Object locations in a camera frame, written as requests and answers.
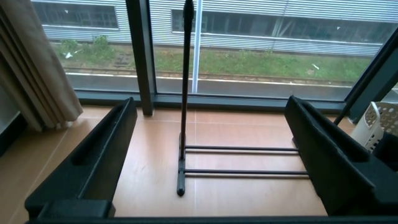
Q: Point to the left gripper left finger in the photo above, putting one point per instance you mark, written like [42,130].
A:
[102,174]

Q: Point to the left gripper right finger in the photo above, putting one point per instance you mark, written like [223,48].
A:
[335,174]

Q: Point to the white laundry basket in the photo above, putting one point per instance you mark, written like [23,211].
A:
[373,124]

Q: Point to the black clothes rack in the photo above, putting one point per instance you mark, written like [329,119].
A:
[185,93]

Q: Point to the window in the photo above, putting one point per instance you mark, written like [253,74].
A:
[143,62]

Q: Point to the beige curtain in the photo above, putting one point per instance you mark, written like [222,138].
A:
[37,68]

